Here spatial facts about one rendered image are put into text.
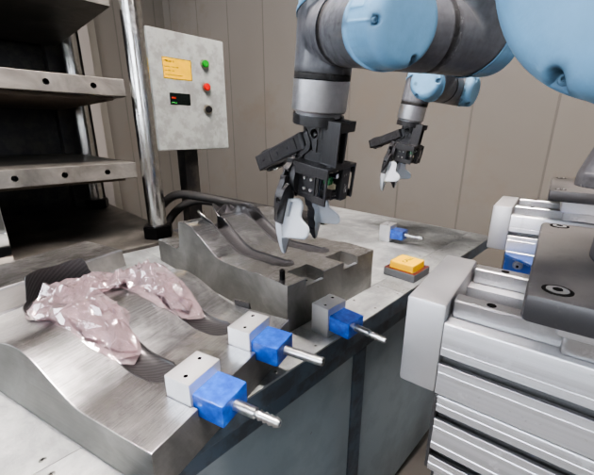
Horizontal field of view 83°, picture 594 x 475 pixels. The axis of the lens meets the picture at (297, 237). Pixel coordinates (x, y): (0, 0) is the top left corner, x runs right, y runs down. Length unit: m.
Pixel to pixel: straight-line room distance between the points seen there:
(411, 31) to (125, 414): 0.46
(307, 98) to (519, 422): 0.40
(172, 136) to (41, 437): 1.06
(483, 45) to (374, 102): 2.07
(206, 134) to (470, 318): 1.26
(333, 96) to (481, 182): 1.91
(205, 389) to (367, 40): 0.38
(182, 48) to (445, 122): 1.56
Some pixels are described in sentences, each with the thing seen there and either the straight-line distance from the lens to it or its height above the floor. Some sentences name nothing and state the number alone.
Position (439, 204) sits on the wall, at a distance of 2.39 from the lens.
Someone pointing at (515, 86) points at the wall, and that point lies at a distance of 2.30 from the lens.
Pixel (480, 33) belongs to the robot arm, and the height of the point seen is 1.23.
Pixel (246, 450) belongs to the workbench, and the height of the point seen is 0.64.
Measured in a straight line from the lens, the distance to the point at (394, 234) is 1.10.
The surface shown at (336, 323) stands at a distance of 0.58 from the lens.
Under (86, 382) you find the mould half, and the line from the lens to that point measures 0.48.
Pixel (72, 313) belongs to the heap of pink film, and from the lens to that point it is 0.53.
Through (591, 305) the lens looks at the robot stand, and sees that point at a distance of 0.26.
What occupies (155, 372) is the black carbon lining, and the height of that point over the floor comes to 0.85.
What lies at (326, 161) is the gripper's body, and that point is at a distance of 0.47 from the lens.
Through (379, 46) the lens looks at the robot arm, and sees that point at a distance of 0.35.
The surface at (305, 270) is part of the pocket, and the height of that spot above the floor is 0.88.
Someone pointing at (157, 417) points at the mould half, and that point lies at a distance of 0.42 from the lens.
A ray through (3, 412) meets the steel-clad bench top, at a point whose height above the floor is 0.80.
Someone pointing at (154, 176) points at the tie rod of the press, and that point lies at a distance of 1.21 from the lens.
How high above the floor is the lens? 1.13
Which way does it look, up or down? 17 degrees down
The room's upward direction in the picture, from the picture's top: straight up
